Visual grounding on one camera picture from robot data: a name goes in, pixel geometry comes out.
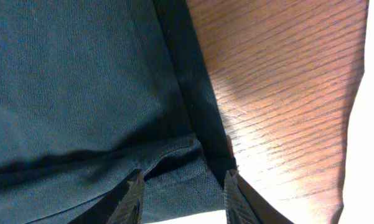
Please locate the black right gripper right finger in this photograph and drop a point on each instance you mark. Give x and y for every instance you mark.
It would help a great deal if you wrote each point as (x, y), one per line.
(244, 205)

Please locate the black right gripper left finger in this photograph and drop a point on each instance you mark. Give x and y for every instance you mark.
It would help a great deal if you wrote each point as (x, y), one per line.
(121, 205)

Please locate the black polo shirt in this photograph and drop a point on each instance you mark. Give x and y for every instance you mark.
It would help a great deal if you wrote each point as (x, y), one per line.
(92, 90)

